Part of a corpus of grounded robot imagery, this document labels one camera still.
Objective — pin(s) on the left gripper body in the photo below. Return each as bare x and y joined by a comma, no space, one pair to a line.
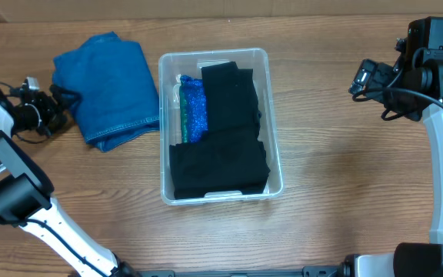
46,111

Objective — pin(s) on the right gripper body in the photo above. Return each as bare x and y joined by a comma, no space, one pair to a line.
405,103

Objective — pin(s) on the blue denim jeans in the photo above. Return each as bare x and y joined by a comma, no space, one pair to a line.
118,98

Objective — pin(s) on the sparkly blue green garment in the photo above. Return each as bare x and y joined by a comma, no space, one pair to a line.
193,111

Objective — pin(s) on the black cloth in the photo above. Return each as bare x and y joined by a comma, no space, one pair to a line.
231,98
231,160

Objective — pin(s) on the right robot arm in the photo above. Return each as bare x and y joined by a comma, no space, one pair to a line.
412,88

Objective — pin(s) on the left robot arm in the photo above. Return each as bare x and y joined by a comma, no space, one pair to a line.
26,193

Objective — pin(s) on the clear plastic storage bin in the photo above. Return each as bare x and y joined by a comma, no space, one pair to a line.
173,65

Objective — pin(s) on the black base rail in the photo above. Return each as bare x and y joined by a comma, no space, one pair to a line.
306,271

